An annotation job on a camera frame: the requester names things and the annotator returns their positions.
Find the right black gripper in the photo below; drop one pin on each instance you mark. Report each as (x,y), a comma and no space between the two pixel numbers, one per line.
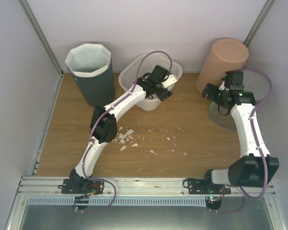
(206,90)

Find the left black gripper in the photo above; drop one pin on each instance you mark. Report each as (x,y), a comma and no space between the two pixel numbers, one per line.
(162,96)

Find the white plastic basin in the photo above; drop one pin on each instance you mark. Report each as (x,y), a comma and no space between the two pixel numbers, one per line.
(127,76)

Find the salmon pink plastic bin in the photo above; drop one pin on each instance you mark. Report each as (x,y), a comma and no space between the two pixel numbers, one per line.
(226,54)

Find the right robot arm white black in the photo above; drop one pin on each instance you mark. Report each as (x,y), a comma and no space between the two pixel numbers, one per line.
(253,171)

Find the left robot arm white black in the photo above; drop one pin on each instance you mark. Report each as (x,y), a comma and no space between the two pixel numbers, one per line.
(104,123)

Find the white plastic shard pile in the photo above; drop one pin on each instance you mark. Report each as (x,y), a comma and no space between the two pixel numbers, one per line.
(125,137)

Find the dark grey bin white liner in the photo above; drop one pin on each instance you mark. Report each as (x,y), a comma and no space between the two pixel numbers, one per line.
(91,68)

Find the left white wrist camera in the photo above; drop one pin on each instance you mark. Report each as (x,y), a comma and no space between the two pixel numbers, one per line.
(171,80)

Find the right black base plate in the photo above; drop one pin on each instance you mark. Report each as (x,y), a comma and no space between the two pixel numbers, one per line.
(203,186)

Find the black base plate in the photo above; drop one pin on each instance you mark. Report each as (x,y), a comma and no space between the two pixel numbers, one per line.
(203,186)
(83,187)

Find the right aluminium frame post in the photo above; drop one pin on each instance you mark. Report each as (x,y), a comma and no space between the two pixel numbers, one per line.
(259,21)

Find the aluminium frame post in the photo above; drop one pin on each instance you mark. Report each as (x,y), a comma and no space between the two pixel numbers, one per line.
(259,21)
(33,21)

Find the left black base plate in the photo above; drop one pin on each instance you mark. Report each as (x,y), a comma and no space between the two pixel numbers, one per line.
(83,187)

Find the aluminium front rail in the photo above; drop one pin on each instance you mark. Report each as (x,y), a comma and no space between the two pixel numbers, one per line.
(46,186)

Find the left aluminium frame post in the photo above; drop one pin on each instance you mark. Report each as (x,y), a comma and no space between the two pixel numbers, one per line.
(33,21)

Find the grey slotted cable duct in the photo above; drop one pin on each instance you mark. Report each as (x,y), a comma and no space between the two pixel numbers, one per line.
(119,201)

